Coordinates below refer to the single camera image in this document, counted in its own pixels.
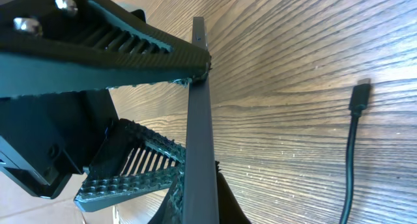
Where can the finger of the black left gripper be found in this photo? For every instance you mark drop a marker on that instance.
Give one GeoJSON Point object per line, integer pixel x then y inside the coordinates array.
{"type": "Point", "coordinates": [55, 46]}

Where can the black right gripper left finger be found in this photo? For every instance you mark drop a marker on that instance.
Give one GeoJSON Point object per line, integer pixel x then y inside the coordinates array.
{"type": "Point", "coordinates": [170, 211]}

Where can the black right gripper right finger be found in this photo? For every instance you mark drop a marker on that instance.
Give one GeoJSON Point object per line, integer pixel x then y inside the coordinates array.
{"type": "Point", "coordinates": [229, 209]}

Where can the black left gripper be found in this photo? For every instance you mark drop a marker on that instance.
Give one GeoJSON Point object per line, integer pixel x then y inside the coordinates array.
{"type": "Point", "coordinates": [46, 139]}

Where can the Samsung Galaxy smartphone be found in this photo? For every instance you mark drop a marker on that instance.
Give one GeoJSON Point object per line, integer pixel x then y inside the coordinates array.
{"type": "Point", "coordinates": [200, 201]}

